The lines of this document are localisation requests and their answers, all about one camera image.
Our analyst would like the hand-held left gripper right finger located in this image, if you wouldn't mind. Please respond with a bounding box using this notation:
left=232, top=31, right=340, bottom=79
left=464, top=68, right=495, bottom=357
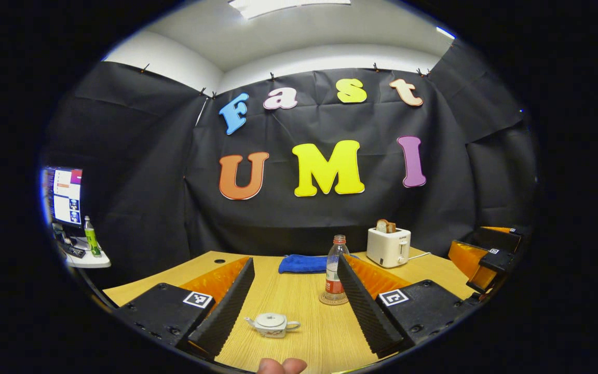
left=337, top=254, right=479, bottom=359

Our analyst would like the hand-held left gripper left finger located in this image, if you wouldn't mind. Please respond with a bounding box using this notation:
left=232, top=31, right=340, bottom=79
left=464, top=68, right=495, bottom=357
left=114, top=257, right=256, bottom=360

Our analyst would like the round wooden coaster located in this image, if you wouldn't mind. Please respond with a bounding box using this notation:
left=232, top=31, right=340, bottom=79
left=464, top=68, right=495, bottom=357
left=319, top=291, right=350, bottom=306

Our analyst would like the clear water bottle red label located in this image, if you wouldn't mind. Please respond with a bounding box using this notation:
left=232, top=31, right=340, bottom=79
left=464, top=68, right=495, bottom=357
left=325, top=235, right=351, bottom=302

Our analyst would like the green drink bottle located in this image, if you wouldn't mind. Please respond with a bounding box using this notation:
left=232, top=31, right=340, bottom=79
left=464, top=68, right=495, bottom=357
left=84, top=216, right=102, bottom=258

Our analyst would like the white toaster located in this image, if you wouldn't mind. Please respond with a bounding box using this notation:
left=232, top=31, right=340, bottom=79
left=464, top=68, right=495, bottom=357
left=366, top=227, right=412, bottom=269

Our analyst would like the blue towel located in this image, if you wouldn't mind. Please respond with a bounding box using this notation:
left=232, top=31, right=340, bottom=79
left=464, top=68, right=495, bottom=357
left=278, top=253, right=360, bottom=275

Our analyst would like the white side table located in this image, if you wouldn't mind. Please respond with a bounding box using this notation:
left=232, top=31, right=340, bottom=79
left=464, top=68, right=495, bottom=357
left=62, top=236, right=112, bottom=269

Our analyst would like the computer monitor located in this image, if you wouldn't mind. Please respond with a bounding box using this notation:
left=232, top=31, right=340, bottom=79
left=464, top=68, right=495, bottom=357
left=43, top=166, right=84, bottom=230

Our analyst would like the ceiling light panel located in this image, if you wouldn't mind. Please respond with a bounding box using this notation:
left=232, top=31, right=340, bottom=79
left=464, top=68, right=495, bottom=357
left=228, top=0, right=352, bottom=20

